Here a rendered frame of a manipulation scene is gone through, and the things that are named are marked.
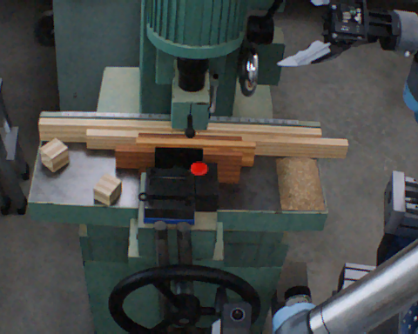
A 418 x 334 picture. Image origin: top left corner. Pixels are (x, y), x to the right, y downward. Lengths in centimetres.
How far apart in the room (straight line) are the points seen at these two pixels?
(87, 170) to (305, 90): 185
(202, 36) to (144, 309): 74
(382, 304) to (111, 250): 71
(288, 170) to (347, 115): 166
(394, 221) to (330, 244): 88
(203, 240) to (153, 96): 45
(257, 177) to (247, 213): 9
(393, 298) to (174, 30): 57
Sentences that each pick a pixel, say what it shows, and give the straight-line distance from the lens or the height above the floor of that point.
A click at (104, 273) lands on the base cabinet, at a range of 144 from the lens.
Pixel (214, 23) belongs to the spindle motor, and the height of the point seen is 127.
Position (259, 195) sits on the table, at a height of 90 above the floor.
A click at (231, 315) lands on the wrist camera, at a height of 102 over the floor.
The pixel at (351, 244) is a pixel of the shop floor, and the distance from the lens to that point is 243.
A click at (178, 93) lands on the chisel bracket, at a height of 107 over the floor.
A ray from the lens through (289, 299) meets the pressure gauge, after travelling 142.
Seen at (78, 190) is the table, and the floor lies 90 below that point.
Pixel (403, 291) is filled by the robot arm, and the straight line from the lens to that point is 82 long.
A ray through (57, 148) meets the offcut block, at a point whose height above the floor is 94.
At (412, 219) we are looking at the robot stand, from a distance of 155.
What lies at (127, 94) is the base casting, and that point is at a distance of 164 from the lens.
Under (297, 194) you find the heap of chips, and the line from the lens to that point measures 127.
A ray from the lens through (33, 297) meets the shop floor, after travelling 221.
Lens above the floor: 185
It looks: 46 degrees down
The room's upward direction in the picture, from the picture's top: 5 degrees clockwise
